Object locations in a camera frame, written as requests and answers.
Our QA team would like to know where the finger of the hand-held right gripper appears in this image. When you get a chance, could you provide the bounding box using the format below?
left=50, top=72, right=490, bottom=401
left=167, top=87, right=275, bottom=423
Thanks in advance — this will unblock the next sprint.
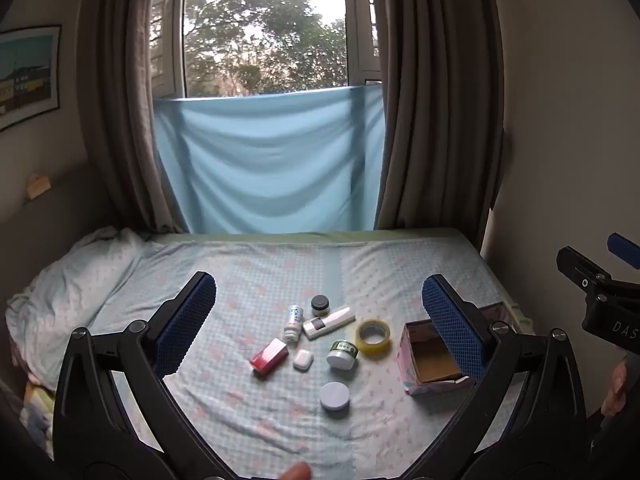
left=556, top=246, right=613, bottom=292
left=607, top=233, right=640, bottom=264

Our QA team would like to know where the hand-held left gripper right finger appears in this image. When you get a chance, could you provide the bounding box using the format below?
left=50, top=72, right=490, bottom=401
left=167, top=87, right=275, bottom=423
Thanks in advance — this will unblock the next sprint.
left=400, top=274, right=587, bottom=480

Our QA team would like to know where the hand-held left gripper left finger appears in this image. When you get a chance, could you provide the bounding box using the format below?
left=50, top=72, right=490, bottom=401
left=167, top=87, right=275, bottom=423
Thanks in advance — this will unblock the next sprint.
left=52, top=271, right=236, bottom=480

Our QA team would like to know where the pink cardboard box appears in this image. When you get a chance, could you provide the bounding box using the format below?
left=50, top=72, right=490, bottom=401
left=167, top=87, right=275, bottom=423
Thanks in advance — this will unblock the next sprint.
left=397, top=301, right=521, bottom=397

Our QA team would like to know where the yellow tape roll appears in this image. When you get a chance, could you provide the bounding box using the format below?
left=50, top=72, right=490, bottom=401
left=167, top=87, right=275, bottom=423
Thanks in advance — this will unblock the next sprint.
left=355, top=318, right=392, bottom=356

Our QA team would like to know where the red and white box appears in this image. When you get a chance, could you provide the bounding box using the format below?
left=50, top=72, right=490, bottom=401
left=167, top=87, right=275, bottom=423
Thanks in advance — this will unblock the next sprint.
left=250, top=337, right=290, bottom=376

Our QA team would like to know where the small white bottle blue label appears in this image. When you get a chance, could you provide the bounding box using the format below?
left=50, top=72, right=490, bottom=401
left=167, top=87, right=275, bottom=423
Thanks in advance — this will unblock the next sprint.
left=283, top=304, right=306, bottom=343

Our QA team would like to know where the white jar green label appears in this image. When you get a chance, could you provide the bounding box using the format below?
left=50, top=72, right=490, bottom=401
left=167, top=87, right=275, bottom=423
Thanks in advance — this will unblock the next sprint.
left=326, top=340, right=359, bottom=372

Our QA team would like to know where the white remote control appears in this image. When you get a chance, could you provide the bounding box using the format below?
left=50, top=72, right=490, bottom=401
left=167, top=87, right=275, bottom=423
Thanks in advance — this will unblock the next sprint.
left=302, top=306, right=357, bottom=342

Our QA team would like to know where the lavender round jar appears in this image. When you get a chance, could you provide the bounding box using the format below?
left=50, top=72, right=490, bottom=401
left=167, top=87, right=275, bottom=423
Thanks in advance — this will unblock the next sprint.
left=320, top=381, right=351, bottom=415

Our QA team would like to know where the person's right forearm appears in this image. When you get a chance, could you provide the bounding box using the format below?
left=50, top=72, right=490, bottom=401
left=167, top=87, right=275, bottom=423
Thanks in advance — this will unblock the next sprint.
left=587, top=402, right=640, bottom=480

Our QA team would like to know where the person's right hand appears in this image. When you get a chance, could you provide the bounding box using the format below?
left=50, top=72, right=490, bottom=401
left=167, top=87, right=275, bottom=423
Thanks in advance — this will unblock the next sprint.
left=601, top=360, right=632, bottom=417

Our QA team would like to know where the person's left hand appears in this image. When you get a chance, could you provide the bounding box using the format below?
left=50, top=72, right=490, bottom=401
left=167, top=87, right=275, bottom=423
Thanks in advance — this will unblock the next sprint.
left=277, top=461, right=314, bottom=480

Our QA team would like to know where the checked floral bed sheet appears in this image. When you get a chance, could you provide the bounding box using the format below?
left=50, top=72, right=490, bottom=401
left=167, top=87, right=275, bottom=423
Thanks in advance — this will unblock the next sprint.
left=5, top=230, right=531, bottom=480

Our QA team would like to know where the light floral pillow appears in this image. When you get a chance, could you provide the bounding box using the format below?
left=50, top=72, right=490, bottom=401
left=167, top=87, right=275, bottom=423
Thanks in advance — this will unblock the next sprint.
left=5, top=227, right=148, bottom=391

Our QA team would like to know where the yellow patterned cloth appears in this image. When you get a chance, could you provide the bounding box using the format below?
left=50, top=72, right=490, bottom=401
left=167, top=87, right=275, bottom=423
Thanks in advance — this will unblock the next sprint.
left=19, top=382, right=57, bottom=458

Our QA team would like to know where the light blue hanging cloth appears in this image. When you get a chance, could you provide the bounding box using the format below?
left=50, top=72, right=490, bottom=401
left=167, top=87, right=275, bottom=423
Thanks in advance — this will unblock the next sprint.
left=152, top=84, right=387, bottom=235

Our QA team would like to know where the white framed window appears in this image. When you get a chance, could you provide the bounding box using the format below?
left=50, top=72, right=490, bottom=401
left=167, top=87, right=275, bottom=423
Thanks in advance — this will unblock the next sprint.
left=149, top=0, right=387, bottom=100

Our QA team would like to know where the framed wall picture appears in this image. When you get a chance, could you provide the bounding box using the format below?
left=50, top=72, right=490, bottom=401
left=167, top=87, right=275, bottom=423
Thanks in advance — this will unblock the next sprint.
left=0, top=25, right=62, bottom=132

